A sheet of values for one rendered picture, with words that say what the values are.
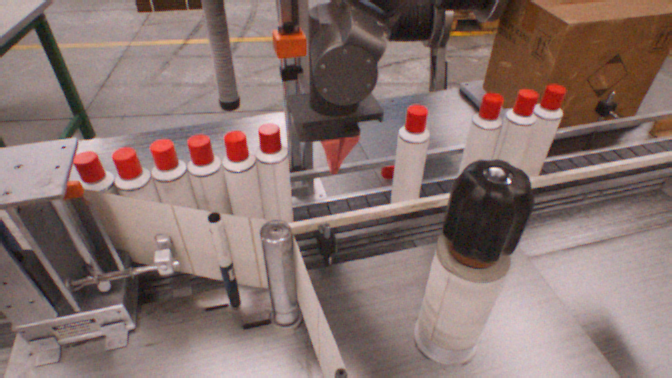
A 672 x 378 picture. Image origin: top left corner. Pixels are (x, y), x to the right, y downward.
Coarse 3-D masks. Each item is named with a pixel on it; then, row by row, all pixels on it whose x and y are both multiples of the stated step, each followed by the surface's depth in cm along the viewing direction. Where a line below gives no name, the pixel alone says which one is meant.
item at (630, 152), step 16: (640, 144) 98; (656, 144) 98; (560, 160) 94; (576, 160) 94; (592, 160) 94; (608, 160) 94; (608, 176) 90; (624, 176) 91; (384, 192) 86; (432, 192) 86; (448, 192) 86; (304, 208) 83; (320, 208) 83; (336, 208) 83; (352, 208) 83; (368, 208) 83; (352, 224) 80; (368, 224) 80
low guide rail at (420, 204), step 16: (624, 160) 88; (640, 160) 88; (656, 160) 90; (544, 176) 85; (560, 176) 85; (576, 176) 86; (592, 176) 87; (384, 208) 78; (400, 208) 79; (416, 208) 80; (432, 208) 81; (304, 224) 75; (336, 224) 77
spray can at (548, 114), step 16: (544, 96) 76; (560, 96) 75; (544, 112) 77; (560, 112) 77; (544, 128) 78; (528, 144) 82; (544, 144) 80; (528, 160) 83; (544, 160) 83; (528, 176) 85
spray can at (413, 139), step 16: (416, 112) 70; (416, 128) 71; (400, 144) 73; (416, 144) 72; (400, 160) 75; (416, 160) 74; (400, 176) 77; (416, 176) 76; (400, 192) 79; (416, 192) 79
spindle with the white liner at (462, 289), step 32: (480, 160) 45; (480, 192) 42; (512, 192) 42; (448, 224) 47; (480, 224) 43; (512, 224) 43; (448, 256) 50; (480, 256) 46; (448, 288) 51; (480, 288) 49; (448, 320) 54; (480, 320) 54; (448, 352) 58
